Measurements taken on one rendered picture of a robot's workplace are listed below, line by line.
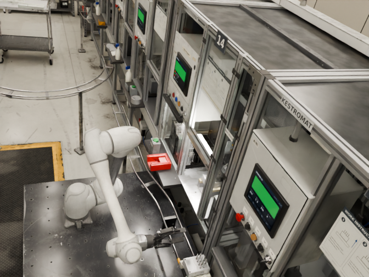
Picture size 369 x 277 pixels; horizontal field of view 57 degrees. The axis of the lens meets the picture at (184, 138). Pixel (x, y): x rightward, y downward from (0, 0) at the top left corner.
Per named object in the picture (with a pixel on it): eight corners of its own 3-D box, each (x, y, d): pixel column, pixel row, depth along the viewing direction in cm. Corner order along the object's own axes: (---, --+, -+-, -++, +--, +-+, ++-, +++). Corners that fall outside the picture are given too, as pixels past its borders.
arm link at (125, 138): (85, 190, 242) (113, 181, 254) (94, 210, 236) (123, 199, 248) (101, 123, 185) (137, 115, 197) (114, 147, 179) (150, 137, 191)
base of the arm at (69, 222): (65, 233, 223) (64, 227, 220) (62, 208, 239) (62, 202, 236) (93, 228, 230) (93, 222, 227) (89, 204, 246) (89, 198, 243)
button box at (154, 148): (149, 149, 270) (150, 137, 263) (158, 148, 273) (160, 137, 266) (151, 155, 264) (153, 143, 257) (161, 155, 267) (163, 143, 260)
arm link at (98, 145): (92, 162, 175) (116, 155, 182) (82, 128, 175) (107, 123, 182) (85, 165, 186) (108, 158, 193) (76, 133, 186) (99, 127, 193)
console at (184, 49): (163, 90, 255) (172, 30, 229) (199, 89, 266) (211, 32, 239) (182, 122, 225) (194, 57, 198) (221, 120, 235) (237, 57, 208)
